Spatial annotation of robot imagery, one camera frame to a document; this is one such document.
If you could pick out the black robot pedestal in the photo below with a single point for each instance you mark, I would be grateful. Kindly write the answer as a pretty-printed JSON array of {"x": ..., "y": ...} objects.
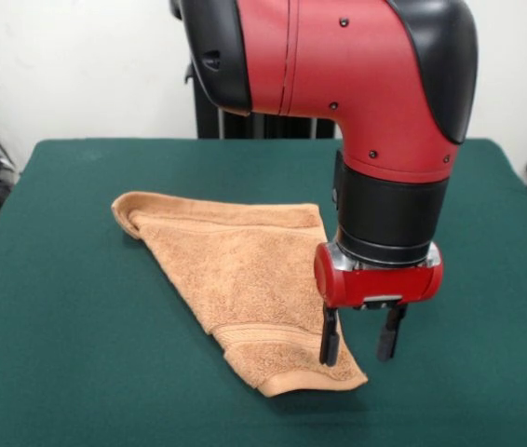
[{"x": 254, "y": 125}]

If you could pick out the tan terry towel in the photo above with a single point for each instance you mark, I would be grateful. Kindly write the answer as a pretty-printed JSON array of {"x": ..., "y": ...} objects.
[{"x": 226, "y": 274}]

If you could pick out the dark green table cloth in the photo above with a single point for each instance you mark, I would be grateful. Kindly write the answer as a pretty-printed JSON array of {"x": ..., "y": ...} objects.
[{"x": 82, "y": 326}]

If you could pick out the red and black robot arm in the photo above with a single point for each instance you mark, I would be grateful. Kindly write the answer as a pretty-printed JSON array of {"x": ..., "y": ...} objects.
[{"x": 361, "y": 70}]

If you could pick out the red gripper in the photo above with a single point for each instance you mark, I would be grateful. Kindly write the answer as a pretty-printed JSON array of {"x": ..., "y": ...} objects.
[{"x": 380, "y": 284}]

